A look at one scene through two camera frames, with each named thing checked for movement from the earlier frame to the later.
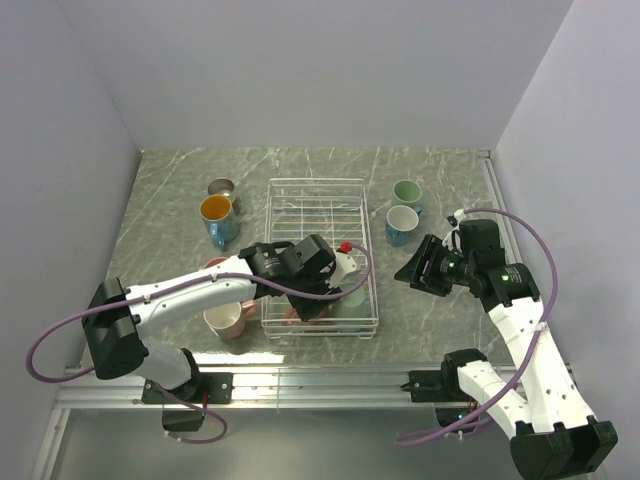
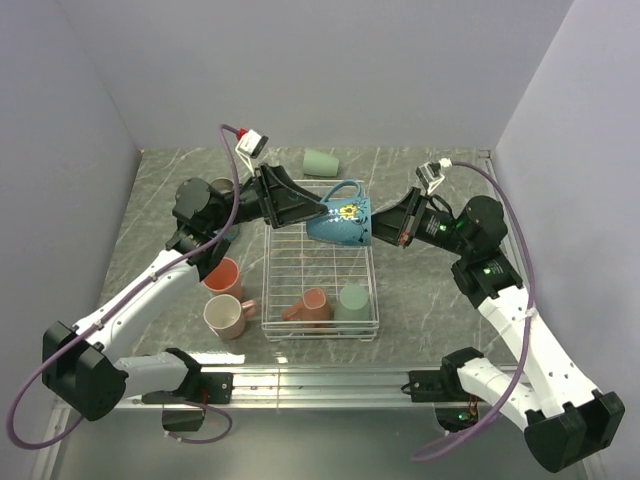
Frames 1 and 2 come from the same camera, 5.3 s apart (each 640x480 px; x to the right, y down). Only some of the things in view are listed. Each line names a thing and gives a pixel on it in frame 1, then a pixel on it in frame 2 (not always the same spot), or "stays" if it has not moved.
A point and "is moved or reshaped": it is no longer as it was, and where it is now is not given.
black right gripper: x=431 y=248 -> x=399 y=224
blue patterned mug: x=400 y=221 is moved or reshaped
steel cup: x=223 y=186 stays
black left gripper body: x=316 y=284 -> x=259 y=186
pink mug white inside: x=228 y=321 stays
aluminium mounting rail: x=323 y=387 stays
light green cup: x=407 y=191 is moved or reshaped
